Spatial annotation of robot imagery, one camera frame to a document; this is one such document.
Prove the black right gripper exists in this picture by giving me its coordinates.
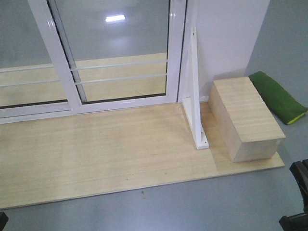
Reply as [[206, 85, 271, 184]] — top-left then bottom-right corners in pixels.
[[279, 159, 308, 231]]

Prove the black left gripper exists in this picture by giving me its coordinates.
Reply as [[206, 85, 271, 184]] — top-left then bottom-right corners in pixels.
[[0, 212, 9, 231]]

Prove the white framed sliding glass door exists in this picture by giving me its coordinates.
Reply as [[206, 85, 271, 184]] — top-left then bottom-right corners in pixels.
[[29, 0, 187, 114]]

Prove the light wooden box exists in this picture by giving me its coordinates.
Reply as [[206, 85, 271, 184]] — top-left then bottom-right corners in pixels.
[[208, 77, 285, 163]]

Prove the light wooden base platform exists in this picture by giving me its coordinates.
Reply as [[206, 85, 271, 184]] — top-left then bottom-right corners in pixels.
[[0, 103, 284, 209]]

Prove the green cushion bag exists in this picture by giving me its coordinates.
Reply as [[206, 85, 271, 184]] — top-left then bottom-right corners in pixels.
[[248, 71, 308, 125]]

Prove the white triangular support bracket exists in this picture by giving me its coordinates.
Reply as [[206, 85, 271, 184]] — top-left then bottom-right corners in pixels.
[[182, 27, 209, 150]]

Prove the white door frame post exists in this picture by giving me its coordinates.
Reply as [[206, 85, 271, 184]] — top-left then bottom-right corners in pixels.
[[177, 0, 199, 103]]

